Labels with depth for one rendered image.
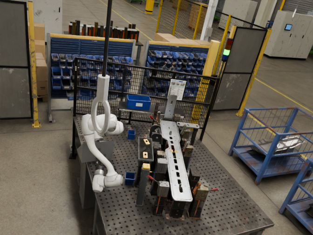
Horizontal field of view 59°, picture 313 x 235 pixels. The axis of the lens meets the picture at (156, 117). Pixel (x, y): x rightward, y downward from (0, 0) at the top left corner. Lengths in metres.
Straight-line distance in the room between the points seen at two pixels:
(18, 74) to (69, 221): 2.38
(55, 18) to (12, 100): 4.91
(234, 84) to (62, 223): 4.43
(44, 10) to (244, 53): 5.98
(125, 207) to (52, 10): 7.49
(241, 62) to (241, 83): 0.52
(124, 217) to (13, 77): 2.95
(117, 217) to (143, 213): 0.24
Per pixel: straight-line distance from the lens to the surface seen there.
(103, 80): 0.43
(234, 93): 6.38
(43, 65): 5.68
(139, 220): 2.64
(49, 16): 9.37
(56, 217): 3.57
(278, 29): 13.64
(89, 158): 3.14
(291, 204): 4.41
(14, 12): 4.45
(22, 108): 4.99
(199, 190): 2.53
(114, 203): 2.73
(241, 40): 5.88
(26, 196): 3.83
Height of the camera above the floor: 2.68
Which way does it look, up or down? 28 degrees down
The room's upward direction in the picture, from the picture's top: 11 degrees clockwise
